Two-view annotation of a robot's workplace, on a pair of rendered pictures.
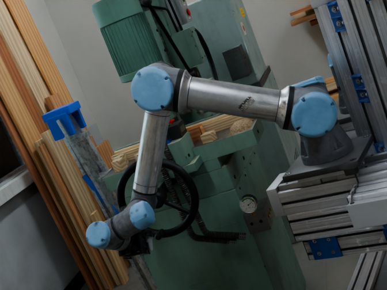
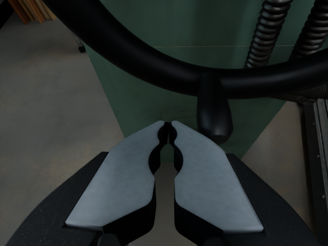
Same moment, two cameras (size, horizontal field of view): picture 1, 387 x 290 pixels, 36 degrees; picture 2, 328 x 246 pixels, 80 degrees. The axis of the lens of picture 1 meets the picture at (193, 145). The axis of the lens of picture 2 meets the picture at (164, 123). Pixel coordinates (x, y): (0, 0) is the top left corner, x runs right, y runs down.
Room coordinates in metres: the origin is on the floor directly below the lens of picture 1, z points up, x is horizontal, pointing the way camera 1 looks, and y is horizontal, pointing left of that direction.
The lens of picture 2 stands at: (1.86, 0.27, 0.82)
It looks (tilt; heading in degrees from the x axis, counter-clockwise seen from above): 58 degrees down; 348
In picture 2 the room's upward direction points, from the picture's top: 4 degrees counter-clockwise
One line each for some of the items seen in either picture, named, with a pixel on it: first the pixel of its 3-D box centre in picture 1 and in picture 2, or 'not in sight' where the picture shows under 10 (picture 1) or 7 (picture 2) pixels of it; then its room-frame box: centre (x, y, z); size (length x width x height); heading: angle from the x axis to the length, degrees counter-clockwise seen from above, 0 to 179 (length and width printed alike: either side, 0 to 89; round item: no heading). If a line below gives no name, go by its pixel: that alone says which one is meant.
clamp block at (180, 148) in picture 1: (171, 152); not in sight; (2.09, 0.08, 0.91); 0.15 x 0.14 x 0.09; 72
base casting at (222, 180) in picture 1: (192, 170); not in sight; (2.41, 0.04, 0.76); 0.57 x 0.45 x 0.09; 162
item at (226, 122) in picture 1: (189, 135); not in sight; (2.27, 0.00, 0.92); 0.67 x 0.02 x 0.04; 72
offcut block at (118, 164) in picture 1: (119, 164); not in sight; (2.23, 0.29, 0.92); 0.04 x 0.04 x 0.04; 61
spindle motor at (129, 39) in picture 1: (128, 37); not in sight; (2.29, 0.08, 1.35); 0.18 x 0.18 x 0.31
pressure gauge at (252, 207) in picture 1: (249, 205); not in sight; (2.01, -0.11, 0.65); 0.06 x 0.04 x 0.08; 72
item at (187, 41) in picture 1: (189, 47); not in sight; (2.45, -0.13, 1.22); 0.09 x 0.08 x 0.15; 162
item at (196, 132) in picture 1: (178, 140); not in sight; (2.22, 0.05, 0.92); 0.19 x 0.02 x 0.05; 72
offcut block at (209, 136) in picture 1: (208, 137); not in sight; (2.11, -0.06, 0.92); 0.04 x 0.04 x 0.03; 53
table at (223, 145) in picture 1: (181, 157); not in sight; (2.17, 0.06, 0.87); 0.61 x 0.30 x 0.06; 72
